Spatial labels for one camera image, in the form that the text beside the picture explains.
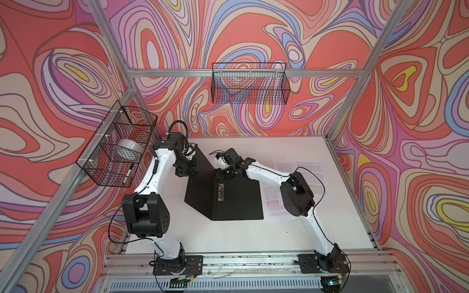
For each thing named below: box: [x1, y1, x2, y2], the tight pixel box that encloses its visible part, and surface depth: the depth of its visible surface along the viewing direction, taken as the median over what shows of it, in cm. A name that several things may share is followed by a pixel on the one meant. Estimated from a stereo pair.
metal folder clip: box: [217, 183, 225, 202], surface depth 95 cm
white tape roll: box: [116, 138, 145, 157], surface depth 73 cm
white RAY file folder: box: [184, 145, 264, 221], surface depth 93 cm
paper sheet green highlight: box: [296, 160, 332, 203], surface depth 100 cm
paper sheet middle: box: [271, 159, 297, 174], surface depth 110 cm
